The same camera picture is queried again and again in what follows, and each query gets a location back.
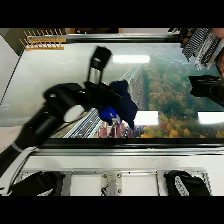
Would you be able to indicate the blue garment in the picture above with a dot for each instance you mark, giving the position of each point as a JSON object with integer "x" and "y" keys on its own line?
{"x": 127, "y": 104}

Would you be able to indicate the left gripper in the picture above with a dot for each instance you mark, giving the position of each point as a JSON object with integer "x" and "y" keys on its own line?
{"x": 102, "y": 96}

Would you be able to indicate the black white checked garment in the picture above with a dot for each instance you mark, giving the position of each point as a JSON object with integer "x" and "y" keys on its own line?
{"x": 195, "y": 43}

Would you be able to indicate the silver frame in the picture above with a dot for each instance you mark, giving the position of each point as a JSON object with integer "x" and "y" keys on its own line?
{"x": 133, "y": 156}

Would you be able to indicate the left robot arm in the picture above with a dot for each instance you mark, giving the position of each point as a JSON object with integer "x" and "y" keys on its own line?
{"x": 39, "y": 127}

